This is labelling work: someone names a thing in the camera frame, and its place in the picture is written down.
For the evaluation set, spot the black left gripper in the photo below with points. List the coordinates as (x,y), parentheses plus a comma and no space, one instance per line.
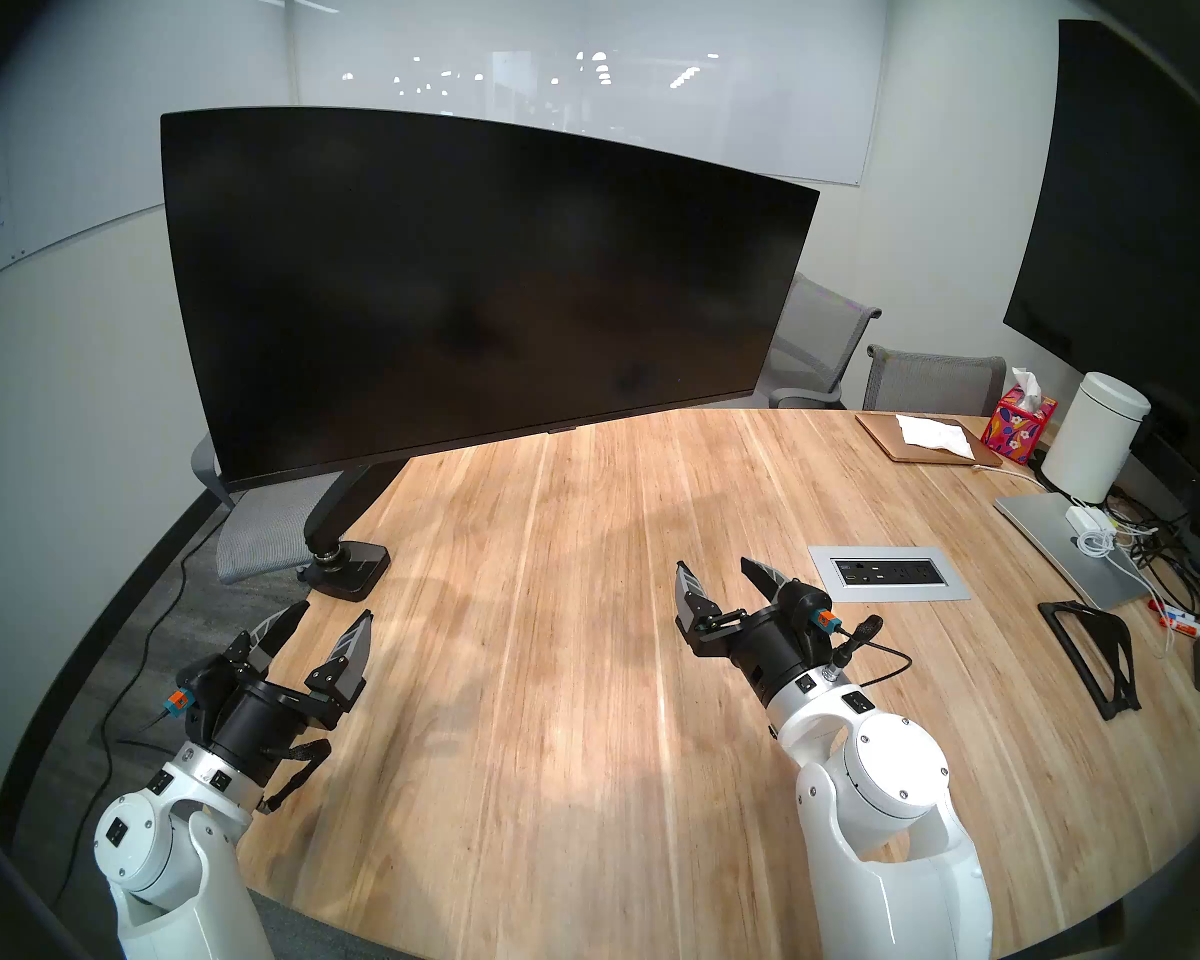
(245,723)

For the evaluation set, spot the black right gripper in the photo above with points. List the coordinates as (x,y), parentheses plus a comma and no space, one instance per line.
(775,643)

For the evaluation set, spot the black curved wide monitor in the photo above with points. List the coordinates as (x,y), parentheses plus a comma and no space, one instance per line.
(460,288)

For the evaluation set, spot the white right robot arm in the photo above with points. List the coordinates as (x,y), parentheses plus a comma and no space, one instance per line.
(890,818)

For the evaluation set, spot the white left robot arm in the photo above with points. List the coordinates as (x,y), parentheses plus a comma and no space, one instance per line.
(160,848)

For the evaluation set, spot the grey mesh office chair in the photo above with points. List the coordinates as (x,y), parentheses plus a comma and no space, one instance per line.
(260,528)
(930,383)
(810,328)

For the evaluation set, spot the silver table power outlet panel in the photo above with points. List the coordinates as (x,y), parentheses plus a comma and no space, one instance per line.
(890,590)

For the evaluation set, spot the brown leather desk pad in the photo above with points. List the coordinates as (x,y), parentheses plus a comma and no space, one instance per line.
(880,436)

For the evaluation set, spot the white paper napkin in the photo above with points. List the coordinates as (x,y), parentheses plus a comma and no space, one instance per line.
(935,436)

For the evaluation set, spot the silver laptop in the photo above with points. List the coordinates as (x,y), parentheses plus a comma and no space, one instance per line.
(1050,538)

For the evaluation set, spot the colourful floral tissue box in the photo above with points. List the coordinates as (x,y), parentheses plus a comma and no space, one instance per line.
(1018,428)

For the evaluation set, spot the white power adapter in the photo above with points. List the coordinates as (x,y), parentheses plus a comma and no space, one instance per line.
(1088,520)

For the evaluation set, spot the white cylindrical canister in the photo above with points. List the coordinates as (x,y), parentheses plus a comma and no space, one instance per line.
(1090,443)

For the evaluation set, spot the black folding laptop stand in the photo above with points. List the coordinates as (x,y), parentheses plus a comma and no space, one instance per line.
(1115,658)

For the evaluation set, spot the red and white marker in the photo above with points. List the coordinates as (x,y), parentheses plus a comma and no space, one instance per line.
(1178,620)

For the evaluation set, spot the glass whiteboard with handwriting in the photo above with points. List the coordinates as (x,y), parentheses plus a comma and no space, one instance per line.
(80,118)

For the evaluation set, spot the large glass whiteboard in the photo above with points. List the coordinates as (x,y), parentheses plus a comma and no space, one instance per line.
(560,28)

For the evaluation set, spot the large black wall television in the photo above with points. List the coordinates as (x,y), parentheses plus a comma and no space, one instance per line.
(1120,218)

